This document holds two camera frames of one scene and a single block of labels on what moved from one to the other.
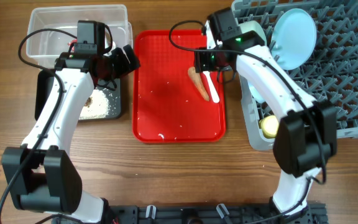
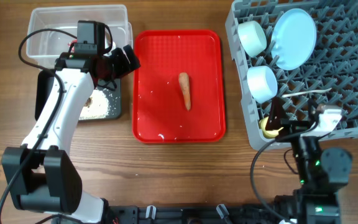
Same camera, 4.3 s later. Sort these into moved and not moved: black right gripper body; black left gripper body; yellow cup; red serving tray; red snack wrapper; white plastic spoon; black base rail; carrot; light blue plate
Moved: white plastic spoon; carrot; black right gripper body
Not moved: black base rail; red serving tray; red snack wrapper; yellow cup; black left gripper body; light blue plate
